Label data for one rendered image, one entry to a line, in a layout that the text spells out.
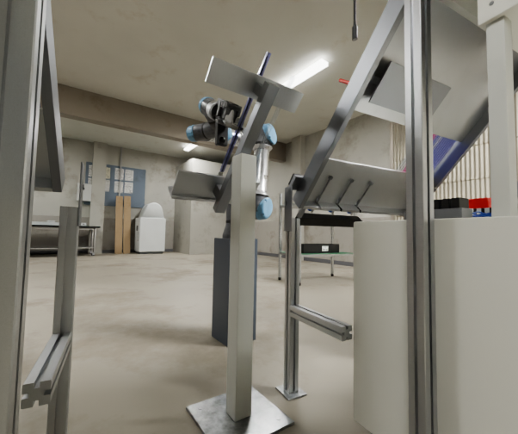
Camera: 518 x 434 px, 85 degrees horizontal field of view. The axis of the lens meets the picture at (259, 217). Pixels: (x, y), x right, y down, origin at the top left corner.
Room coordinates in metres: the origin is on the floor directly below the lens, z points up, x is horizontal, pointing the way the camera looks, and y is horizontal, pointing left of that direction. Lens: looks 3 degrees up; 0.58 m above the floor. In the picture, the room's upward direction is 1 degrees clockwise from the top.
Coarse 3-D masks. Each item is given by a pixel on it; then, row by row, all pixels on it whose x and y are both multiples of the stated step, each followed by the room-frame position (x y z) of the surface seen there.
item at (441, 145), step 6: (438, 138) 1.13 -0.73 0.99; (444, 138) 1.14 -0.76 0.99; (438, 144) 1.16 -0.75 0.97; (444, 144) 1.17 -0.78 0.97; (450, 144) 1.18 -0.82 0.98; (438, 150) 1.18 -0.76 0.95; (444, 150) 1.20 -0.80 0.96; (438, 156) 1.21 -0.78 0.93; (444, 156) 1.22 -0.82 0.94; (402, 162) 1.16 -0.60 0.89; (438, 162) 1.24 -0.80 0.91; (402, 168) 1.19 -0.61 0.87
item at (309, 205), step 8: (304, 208) 1.08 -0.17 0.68; (312, 208) 1.10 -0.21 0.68; (320, 208) 1.12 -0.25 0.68; (328, 208) 1.13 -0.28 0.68; (336, 208) 1.15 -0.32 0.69; (344, 208) 1.17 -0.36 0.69; (352, 208) 1.20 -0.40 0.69; (360, 208) 1.22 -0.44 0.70; (368, 208) 1.25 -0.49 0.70; (376, 208) 1.28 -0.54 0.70; (384, 208) 1.31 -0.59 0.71; (392, 208) 1.35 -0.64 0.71
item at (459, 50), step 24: (432, 0) 0.73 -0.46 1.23; (432, 24) 0.78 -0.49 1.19; (456, 24) 0.80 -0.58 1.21; (432, 48) 0.83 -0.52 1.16; (456, 48) 0.86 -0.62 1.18; (480, 48) 0.89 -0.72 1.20; (384, 72) 0.80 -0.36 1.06; (432, 72) 0.89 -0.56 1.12; (456, 72) 0.92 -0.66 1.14; (480, 72) 0.96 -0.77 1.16; (384, 96) 0.85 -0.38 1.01; (432, 96) 0.91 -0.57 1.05; (456, 96) 1.00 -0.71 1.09; (480, 96) 1.04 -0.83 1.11; (456, 120) 1.08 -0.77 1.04
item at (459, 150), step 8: (488, 112) 1.09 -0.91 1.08; (480, 120) 1.11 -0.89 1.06; (488, 120) 1.09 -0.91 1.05; (472, 128) 1.14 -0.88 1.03; (480, 128) 1.12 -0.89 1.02; (472, 136) 1.14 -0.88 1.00; (456, 144) 1.20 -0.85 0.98; (464, 144) 1.17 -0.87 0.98; (472, 144) 1.15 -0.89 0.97; (448, 152) 1.23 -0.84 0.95; (456, 152) 1.20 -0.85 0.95; (464, 152) 1.17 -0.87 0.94; (448, 160) 1.23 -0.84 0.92; (456, 160) 1.20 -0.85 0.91; (440, 168) 1.26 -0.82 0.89; (448, 168) 1.23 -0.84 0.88; (440, 176) 1.26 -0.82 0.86; (440, 184) 1.27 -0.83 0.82
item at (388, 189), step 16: (336, 160) 1.02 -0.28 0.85; (320, 176) 1.04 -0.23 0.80; (336, 176) 1.07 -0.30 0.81; (352, 176) 1.10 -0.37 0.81; (368, 176) 1.13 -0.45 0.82; (384, 176) 1.17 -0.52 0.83; (400, 176) 1.20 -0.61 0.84; (320, 192) 1.11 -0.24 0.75; (336, 192) 1.14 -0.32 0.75; (352, 192) 1.17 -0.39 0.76; (368, 192) 1.21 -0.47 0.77; (384, 192) 1.24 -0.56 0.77; (400, 192) 1.28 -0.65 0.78; (400, 208) 1.37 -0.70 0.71
